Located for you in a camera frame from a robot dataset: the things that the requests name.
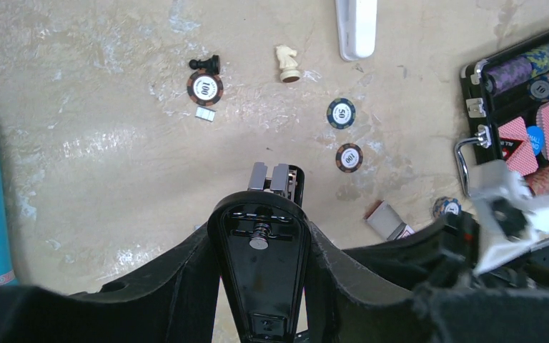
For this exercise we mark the brown 100 poker chip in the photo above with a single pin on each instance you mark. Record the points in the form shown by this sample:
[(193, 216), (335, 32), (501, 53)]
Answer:
[(204, 88)]

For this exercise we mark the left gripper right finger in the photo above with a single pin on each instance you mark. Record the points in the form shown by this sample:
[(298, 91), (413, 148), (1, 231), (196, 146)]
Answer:
[(346, 302)]

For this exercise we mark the orange 100 poker chip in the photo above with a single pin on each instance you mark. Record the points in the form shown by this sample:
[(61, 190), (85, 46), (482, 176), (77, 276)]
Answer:
[(349, 158)]

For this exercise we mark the red white staple box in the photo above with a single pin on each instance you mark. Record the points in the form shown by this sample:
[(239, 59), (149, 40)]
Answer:
[(386, 222)]

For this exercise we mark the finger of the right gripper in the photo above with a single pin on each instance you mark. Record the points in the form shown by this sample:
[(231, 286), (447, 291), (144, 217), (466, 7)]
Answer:
[(437, 254)]

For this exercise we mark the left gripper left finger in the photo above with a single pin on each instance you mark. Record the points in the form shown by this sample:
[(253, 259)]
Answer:
[(172, 298)]

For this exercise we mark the metal staple strip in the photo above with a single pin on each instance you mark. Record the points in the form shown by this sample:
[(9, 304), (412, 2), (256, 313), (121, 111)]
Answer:
[(205, 114)]

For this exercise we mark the black stapler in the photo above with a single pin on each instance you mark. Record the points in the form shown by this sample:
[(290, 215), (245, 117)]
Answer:
[(261, 240)]

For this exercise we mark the black chess pawn lying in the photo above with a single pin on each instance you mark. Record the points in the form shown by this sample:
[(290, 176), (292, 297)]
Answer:
[(211, 65)]

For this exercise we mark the blue 50 poker chip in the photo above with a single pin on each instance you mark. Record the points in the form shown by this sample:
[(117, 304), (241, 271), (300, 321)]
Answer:
[(341, 113)]

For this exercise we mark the white stapler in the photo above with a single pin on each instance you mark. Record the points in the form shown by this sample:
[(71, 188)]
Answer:
[(357, 27)]

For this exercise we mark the blue dealer button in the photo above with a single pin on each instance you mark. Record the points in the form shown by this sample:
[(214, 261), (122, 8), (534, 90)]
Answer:
[(537, 140)]

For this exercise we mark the pink playing card deck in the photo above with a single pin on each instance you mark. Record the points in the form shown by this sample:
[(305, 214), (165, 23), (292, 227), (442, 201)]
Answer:
[(516, 147)]

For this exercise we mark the white chess piece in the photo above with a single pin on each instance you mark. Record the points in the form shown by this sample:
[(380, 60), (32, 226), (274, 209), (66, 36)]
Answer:
[(287, 64)]

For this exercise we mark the black poker chip case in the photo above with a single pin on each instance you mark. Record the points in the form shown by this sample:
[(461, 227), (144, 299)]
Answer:
[(497, 89)]

